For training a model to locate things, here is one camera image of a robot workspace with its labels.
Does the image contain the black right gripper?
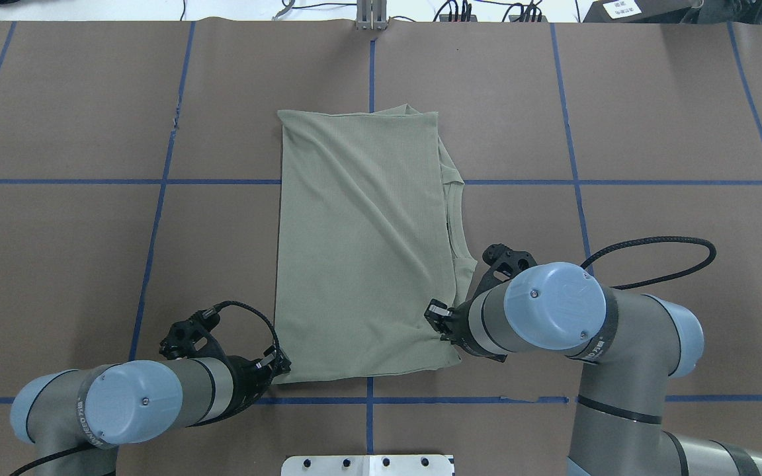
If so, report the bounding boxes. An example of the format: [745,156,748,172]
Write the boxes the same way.
[424,299,506,364]

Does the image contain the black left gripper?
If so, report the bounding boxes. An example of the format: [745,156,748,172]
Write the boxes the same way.
[225,347,292,414]

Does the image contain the olive green long-sleeve shirt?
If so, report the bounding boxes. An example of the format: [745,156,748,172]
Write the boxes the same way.
[275,104,477,385]

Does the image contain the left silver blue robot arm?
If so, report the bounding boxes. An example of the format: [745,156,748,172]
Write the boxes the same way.
[10,347,291,475]

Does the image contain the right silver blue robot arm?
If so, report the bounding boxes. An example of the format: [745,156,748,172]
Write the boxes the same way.
[425,262,762,475]

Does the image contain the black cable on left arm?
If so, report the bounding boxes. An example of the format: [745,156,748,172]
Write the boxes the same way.
[9,301,284,476]

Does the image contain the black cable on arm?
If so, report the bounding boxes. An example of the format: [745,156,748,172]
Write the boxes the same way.
[579,236,717,290]
[9,301,284,476]

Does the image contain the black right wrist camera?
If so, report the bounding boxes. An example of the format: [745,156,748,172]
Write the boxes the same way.
[472,243,538,298]

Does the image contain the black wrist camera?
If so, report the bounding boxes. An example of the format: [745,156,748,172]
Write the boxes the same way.
[472,243,538,298]
[158,305,221,360]

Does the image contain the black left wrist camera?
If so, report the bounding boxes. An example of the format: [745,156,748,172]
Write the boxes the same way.
[158,305,221,360]

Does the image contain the white metal base plate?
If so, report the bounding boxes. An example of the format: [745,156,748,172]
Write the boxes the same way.
[280,454,456,475]

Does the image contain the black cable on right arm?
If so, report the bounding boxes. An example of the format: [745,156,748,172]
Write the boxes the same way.
[579,236,717,290]

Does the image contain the black cables on white table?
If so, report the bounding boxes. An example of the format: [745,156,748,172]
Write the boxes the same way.
[275,0,583,23]

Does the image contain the aluminium frame post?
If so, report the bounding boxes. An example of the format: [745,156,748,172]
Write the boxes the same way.
[355,0,389,31]

